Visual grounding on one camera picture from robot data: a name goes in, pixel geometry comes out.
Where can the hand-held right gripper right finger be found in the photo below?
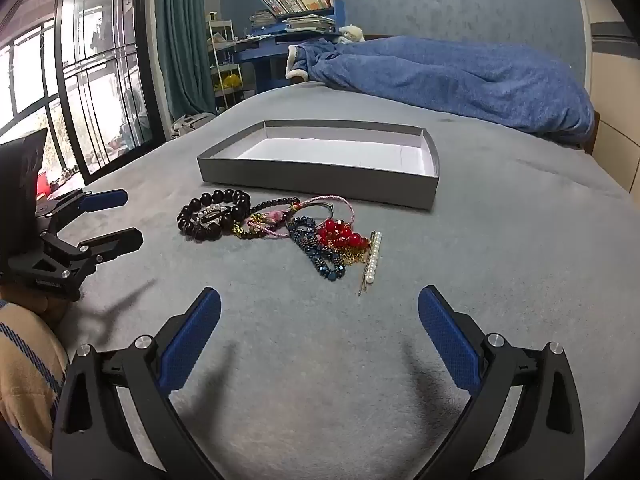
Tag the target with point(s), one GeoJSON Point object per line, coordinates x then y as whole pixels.
{"type": "Point", "coordinates": [447, 340]}

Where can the blue desk shelf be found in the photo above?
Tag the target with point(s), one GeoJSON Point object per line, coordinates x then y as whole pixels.
{"type": "Point", "coordinates": [260, 55]}

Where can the yellow bag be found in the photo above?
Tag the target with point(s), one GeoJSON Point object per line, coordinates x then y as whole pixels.
{"type": "Point", "coordinates": [231, 82]}

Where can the white plush toy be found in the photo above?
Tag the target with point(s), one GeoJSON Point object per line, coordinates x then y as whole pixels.
{"type": "Point", "coordinates": [351, 33]}

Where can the person's left hand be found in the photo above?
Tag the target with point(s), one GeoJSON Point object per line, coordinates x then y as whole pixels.
{"type": "Point", "coordinates": [47, 307]}

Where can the grey cardboard box tray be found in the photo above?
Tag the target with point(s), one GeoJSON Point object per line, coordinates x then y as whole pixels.
{"type": "Point", "coordinates": [325, 152]}

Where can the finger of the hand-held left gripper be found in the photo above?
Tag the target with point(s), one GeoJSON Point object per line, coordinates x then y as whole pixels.
{"type": "Point", "coordinates": [117, 241]}
{"type": "Point", "coordinates": [105, 199]}

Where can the teal curtain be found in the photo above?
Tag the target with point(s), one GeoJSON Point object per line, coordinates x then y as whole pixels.
{"type": "Point", "coordinates": [182, 40]}

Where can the thin silver bangle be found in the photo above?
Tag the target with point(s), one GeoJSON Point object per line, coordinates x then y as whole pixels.
{"type": "Point", "coordinates": [327, 208]}

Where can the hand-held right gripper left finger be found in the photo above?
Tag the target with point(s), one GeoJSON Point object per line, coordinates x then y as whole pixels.
{"type": "Point", "coordinates": [192, 340]}

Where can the blue fleece blanket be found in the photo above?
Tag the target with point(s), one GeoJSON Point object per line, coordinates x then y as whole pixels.
{"type": "Point", "coordinates": [450, 80]}

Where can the black framed window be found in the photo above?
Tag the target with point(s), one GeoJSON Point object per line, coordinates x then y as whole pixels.
{"type": "Point", "coordinates": [145, 60]}

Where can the beige wardrobe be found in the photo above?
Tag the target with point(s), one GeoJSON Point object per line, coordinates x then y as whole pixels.
{"type": "Point", "coordinates": [617, 110]}

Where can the stack of papers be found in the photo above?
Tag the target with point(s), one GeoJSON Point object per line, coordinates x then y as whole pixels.
{"type": "Point", "coordinates": [305, 22]}

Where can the pearl hair pin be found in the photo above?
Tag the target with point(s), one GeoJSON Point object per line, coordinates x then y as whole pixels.
{"type": "Point", "coordinates": [372, 260]}

